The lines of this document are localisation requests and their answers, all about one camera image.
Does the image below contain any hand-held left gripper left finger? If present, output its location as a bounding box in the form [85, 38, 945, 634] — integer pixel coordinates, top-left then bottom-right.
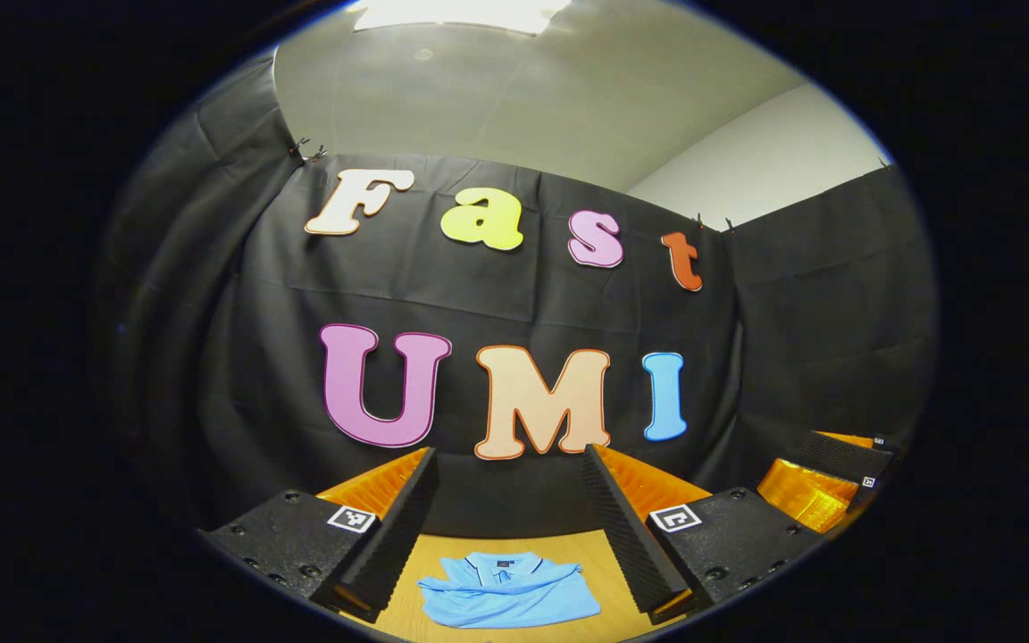
[197, 447, 440, 624]

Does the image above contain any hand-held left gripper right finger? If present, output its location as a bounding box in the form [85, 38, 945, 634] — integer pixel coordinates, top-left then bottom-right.
[581, 444, 828, 626]

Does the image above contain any light blue T-shirt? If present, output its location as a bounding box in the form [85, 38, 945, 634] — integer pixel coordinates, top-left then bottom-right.
[416, 551, 602, 630]

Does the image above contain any ceiling light panel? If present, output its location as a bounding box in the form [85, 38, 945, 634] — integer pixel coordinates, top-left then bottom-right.
[352, 0, 573, 37]

